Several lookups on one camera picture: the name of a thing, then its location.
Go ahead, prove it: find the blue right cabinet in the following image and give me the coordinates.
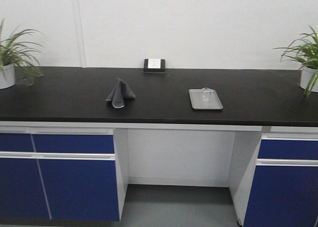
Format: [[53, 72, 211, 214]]
[[243, 134, 318, 227]]

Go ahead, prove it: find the clear glass beaker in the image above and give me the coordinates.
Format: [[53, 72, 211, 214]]
[[202, 87, 211, 102]]

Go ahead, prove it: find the potted green plant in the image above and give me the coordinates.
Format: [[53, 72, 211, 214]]
[[273, 25, 318, 98], [0, 29, 43, 89]]

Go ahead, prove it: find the left potted green plant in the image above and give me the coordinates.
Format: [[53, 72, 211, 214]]
[[0, 29, 43, 89]]

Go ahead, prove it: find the right potted green plant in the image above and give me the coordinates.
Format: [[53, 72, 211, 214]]
[[273, 25, 318, 98]]

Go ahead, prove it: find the blue cabinet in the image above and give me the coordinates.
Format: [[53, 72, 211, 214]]
[[243, 134, 318, 227], [0, 133, 120, 222]]

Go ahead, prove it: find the blue left cabinet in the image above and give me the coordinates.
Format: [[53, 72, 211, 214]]
[[0, 133, 120, 222]]

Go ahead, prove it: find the gray cloth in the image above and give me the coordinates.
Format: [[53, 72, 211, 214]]
[[105, 78, 136, 108]]

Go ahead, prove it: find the black box power outlet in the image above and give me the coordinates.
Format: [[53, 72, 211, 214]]
[[143, 58, 165, 73]]

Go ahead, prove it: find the metal tray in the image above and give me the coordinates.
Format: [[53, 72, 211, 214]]
[[189, 89, 223, 110]]

